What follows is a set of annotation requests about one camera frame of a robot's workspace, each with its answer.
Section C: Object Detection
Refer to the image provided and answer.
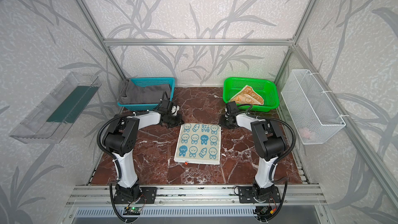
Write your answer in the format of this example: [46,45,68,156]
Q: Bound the pink object in wire basket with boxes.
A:
[300,128,314,140]

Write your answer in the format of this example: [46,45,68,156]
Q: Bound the left green circuit board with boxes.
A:
[123,206,143,216]

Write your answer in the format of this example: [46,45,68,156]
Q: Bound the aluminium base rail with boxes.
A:
[65,184,327,207]

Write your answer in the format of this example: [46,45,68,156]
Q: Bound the grey terry towel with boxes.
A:
[118,79,171,105]

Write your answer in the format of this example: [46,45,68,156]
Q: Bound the blue patterned towel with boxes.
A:
[174,123,221,165]

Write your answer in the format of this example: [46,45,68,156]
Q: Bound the orange patterned towel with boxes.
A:
[229,85,264,105]

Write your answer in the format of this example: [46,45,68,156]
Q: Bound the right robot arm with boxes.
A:
[219,102,296,202]

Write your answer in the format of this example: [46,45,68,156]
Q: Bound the green plastic basket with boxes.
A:
[223,77,280,112]

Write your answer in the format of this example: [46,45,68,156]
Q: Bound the teal plastic basket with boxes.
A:
[118,77,175,111]

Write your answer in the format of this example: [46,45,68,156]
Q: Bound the right circuit board with wires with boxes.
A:
[254,206,277,220]

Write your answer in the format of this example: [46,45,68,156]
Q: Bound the white wire mesh basket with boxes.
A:
[282,69,346,145]

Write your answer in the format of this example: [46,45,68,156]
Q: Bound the clear acrylic wall shelf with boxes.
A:
[9,72,102,144]

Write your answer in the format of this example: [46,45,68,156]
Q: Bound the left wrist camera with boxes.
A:
[171,105,180,116]

